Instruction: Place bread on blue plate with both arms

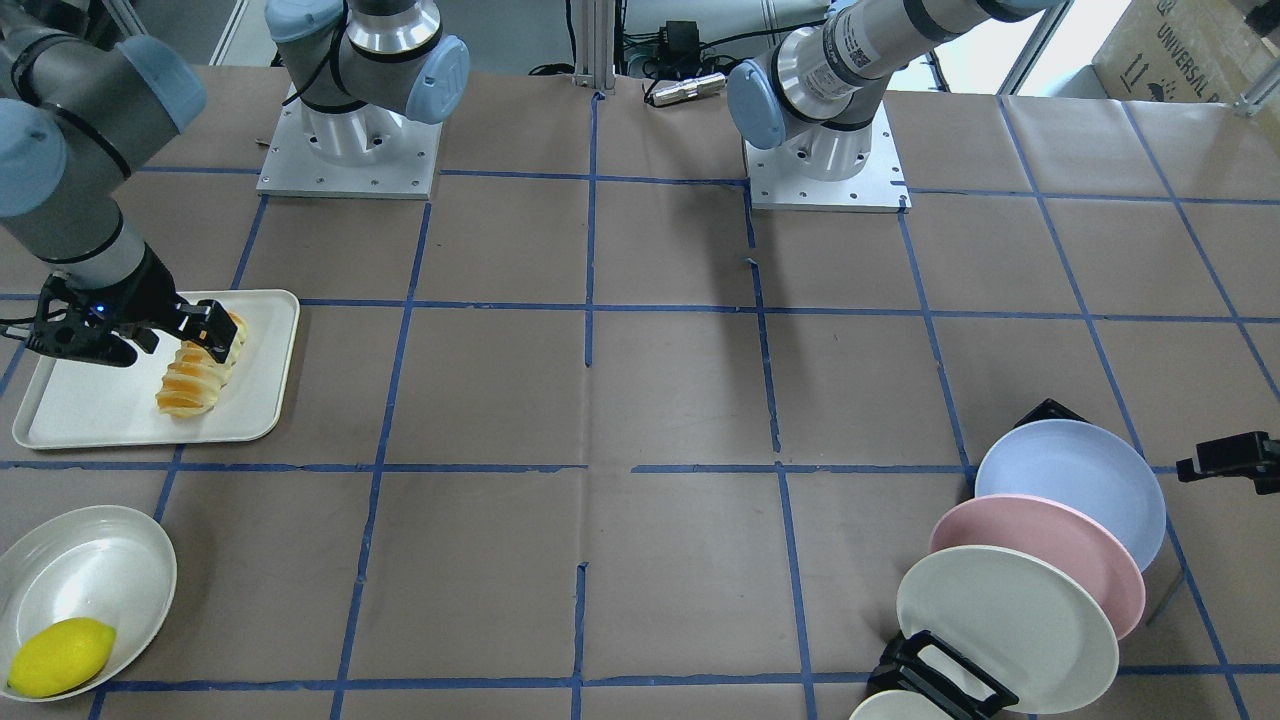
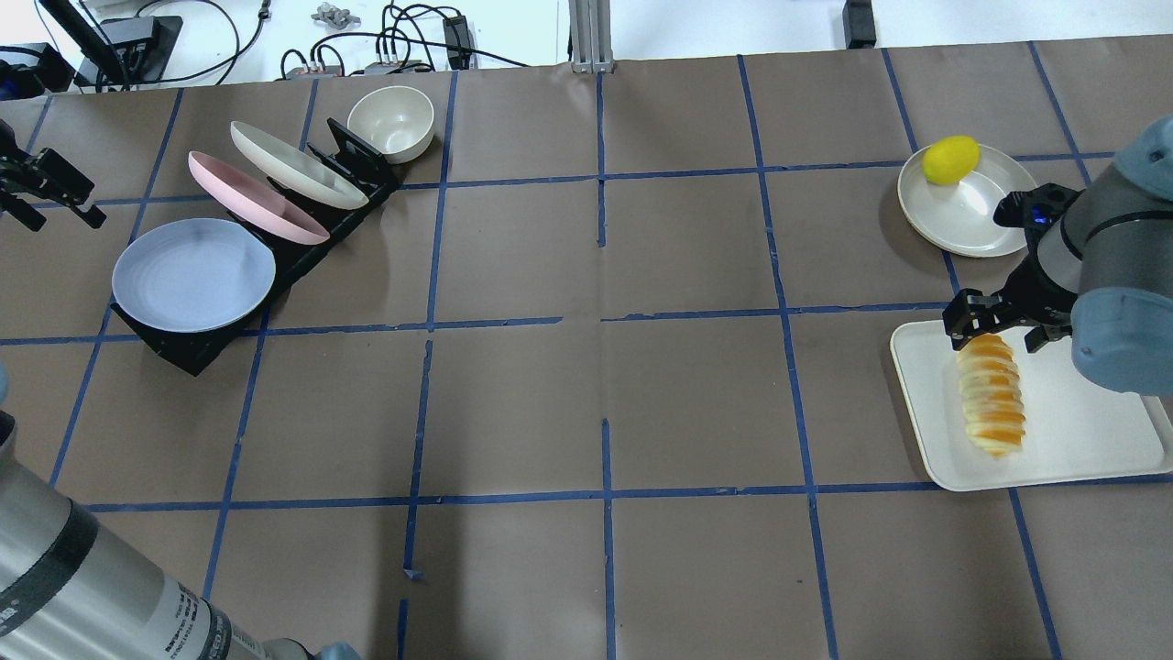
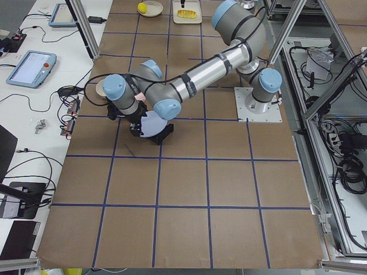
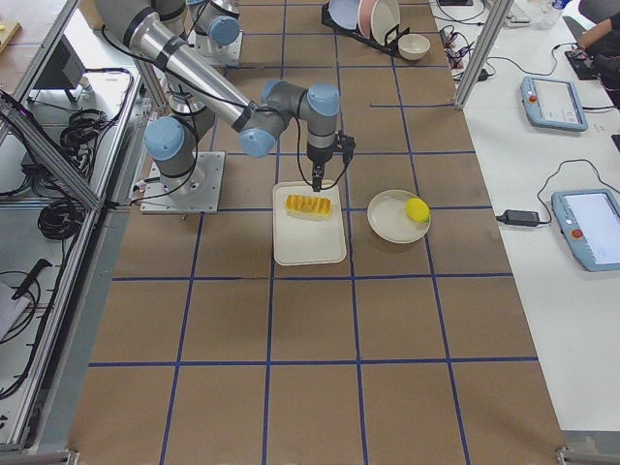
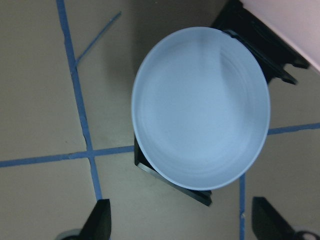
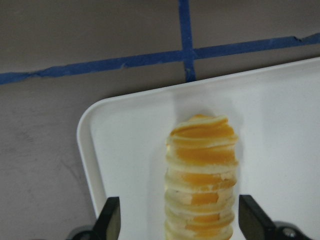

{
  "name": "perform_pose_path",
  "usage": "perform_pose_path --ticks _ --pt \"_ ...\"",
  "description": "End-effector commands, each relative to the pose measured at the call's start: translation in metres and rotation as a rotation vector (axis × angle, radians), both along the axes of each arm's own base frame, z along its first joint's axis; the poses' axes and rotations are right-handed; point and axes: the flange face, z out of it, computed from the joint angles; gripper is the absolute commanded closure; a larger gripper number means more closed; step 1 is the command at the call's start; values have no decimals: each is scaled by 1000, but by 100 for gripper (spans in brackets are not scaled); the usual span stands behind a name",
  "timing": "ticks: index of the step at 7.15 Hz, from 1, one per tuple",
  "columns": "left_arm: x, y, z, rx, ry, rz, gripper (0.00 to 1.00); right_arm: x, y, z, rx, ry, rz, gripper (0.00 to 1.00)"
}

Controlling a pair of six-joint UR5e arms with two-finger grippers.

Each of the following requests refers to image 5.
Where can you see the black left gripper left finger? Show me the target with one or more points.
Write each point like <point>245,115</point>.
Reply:
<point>98,226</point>

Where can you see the blue plate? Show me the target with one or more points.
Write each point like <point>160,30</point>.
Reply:
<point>200,108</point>

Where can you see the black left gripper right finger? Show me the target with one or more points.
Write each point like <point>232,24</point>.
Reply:
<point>268,224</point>

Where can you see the black dish rack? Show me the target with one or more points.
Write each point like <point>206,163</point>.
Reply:
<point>270,51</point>

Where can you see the pink plate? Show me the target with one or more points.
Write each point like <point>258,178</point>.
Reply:
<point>297,22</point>

